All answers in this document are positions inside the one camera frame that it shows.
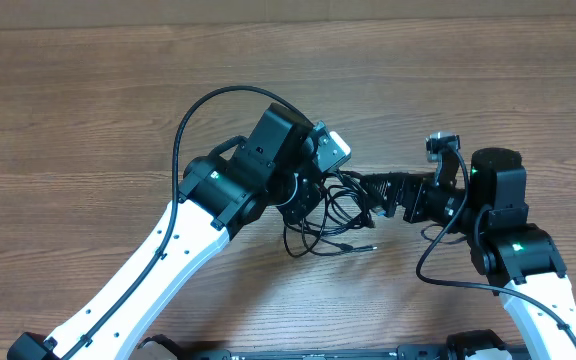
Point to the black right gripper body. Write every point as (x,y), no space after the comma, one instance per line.
(442,205)

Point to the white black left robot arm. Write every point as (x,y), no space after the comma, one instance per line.
(219,193)

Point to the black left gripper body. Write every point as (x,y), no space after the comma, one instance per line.
(304,198)

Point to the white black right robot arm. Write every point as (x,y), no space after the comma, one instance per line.
(484,199)

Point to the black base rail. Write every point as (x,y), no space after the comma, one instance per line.
(472,345)

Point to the cardboard wall panel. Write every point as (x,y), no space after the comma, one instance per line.
(36,14)

